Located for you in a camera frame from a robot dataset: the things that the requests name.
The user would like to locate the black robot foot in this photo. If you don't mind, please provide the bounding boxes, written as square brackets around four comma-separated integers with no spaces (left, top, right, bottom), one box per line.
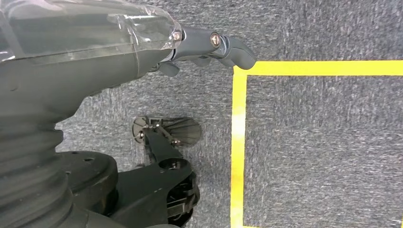
[132,116,202,149]

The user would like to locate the yellow floor tape square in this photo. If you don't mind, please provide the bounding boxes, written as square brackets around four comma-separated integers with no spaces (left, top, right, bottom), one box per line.
[230,60,403,228]

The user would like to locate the black left robot leg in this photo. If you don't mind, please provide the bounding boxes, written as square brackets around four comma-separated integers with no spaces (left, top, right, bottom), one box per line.
[110,127,201,228]

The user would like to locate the black round hip housing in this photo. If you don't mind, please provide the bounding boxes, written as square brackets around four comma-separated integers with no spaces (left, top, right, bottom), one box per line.
[57,151,120,218]

